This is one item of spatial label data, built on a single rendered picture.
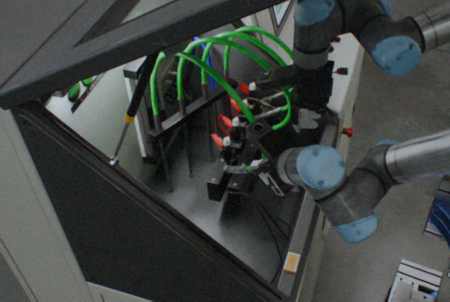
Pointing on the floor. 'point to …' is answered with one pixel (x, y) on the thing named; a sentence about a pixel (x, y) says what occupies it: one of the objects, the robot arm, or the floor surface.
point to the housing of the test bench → (35, 23)
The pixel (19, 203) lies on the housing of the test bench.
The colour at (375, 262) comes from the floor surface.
